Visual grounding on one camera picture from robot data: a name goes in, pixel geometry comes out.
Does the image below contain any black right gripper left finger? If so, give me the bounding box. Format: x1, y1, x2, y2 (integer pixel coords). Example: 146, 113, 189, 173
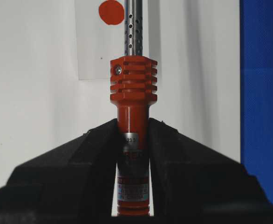
0, 119, 120, 224

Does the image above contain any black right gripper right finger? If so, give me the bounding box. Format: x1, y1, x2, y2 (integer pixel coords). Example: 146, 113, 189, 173
148, 118, 273, 224

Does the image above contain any red soldering iron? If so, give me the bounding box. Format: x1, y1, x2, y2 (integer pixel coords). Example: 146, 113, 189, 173
110, 0, 157, 216

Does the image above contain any red round mark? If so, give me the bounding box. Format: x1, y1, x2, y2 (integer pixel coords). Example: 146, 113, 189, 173
98, 0, 124, 25

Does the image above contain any large white paper sheet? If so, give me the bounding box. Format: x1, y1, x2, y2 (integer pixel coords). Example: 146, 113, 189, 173
0, 0, 240, 187

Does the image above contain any small white paper card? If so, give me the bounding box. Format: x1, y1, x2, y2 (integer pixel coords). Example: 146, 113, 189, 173
75, 0, 149, 80

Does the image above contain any blue table mat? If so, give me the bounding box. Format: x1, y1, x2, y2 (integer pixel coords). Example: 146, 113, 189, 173
239, 0, 273, 203

